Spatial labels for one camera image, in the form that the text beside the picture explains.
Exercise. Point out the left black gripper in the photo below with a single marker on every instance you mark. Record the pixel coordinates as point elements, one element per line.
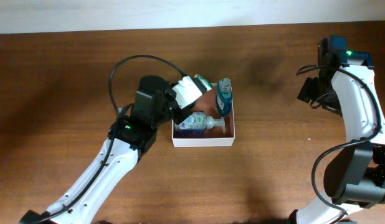
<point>181,113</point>

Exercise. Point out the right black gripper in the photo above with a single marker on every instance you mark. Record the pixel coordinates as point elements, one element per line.
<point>309,90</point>

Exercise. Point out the dark blue Dettol foam bottle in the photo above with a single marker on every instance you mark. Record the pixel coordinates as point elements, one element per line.
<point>198,124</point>

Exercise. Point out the green white Dettol soap bar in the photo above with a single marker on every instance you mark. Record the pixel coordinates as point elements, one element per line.
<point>207,86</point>

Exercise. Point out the teal Listerine mouthwash bottle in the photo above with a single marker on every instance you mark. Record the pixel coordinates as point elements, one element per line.
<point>224,96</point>

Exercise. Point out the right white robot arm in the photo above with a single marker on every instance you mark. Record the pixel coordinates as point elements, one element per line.
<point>349,177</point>

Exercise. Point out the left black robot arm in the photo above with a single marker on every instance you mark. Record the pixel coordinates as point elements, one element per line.
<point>130,136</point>

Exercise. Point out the white open cardboard box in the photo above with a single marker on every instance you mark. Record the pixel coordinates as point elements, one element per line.
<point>207,104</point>

